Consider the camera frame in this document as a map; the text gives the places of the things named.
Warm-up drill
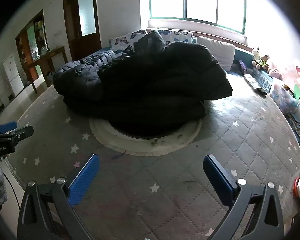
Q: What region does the round cream cushion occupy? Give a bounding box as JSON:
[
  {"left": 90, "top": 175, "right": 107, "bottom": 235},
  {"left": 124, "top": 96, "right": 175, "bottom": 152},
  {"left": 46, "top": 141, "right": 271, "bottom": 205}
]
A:
[{"left": 89, "top": 116, "right": 202, "bottom": 157}]

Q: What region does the black cable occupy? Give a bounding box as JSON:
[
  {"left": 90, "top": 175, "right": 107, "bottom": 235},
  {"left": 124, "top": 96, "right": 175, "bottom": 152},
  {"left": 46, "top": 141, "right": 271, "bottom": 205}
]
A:
[{"left": 1, "top": 171, "right": 23, "bottom": 220}]

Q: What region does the wooden table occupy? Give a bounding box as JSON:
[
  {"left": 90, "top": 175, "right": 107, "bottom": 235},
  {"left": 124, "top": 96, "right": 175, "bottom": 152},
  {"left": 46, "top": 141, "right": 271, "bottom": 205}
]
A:
[{"left": 22, "top": 46, "right": 68, "bottom": 94}]

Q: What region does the brown wooden door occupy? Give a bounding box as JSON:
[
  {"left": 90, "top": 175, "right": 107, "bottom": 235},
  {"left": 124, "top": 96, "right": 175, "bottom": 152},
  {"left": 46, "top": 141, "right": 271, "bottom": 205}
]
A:
[{"left": 63, "top": 0, "right": 102, "bottom": 62}]

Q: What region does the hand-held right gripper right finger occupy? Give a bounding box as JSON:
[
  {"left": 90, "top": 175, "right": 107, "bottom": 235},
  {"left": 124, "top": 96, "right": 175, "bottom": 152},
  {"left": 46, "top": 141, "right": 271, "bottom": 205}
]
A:
[{"left": 203, "top": 154, "right": 284, "bottom": 240}]

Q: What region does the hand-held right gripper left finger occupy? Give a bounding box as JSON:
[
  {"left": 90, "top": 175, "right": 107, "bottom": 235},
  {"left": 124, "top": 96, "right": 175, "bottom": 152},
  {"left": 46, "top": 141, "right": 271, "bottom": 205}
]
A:
[{"left": 17, "top": 153, "right": 100, "bottom": 240}]

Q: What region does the pink plush toy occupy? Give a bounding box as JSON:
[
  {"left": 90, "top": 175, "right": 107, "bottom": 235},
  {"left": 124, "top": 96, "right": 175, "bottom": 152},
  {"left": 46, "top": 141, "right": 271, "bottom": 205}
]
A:
[{"left": 268, "top": 67, "right": 283, "bottom": 80}]

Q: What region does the white cabinet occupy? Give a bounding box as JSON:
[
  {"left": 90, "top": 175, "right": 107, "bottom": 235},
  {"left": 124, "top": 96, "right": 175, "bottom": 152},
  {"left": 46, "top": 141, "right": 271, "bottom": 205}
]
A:
[{"left": 2, "top": 54, "right": 25, "bottom": 98}]

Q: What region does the stack of books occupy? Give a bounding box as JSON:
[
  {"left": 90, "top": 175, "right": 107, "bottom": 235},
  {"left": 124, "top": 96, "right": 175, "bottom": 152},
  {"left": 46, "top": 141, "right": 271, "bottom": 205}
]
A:
[{"left": 286, "top": 112, "right": 300, "bottom": 140}]

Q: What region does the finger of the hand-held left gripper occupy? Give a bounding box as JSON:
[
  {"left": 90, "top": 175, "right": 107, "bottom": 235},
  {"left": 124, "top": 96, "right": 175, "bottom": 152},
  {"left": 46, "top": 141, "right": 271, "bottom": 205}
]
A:
[
  {"left": 4, "top": 126, "right": 34, "bottom": 143},
  {"left": 0, "top": 121, "right": 18, "bottom": 136}
]

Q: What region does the brown bear plush toy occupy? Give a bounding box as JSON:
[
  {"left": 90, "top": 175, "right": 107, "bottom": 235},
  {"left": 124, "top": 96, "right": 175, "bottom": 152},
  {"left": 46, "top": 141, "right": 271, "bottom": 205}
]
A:
[{"left": 255, "top": 54, "right": 270, "bottom": 72}]

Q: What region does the floral storage bag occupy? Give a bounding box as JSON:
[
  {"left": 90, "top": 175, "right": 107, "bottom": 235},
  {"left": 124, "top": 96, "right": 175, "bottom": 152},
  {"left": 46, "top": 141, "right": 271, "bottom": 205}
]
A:
[{"left": 269, "top": 77, "right": 300, "bottom": 114}]

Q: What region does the white pillow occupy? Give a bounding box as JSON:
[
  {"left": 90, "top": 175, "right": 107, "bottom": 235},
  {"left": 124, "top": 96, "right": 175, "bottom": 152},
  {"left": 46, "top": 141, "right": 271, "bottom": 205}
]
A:
[{"left": 196, "top": 35, "right": 236, "bottom": 71}]

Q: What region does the white dog plush toy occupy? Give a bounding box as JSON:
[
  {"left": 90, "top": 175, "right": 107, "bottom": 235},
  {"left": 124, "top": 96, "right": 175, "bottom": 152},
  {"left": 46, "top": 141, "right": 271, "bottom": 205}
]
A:
[{"left": 252, "top": 46, "right": 262, "bottom": 62}]

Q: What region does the black down jacket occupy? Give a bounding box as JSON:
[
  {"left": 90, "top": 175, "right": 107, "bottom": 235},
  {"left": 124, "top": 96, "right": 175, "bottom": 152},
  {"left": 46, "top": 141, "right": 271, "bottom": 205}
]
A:
[{"left": 53, "top": 30, "right": 233, "bottom": 137}]

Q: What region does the red ring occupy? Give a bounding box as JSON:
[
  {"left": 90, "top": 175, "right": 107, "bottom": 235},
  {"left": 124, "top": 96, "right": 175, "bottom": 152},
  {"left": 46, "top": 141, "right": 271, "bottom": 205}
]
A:
[{"left": 292, "top": 177, "right": 300, "bottom": 198}]

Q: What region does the wooden wall cabinet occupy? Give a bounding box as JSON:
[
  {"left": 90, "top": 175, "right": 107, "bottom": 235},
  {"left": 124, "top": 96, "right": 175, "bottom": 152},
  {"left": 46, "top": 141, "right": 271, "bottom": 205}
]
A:
[{"left": 15, "top": 9, "right": 50, "bottom": 68}]

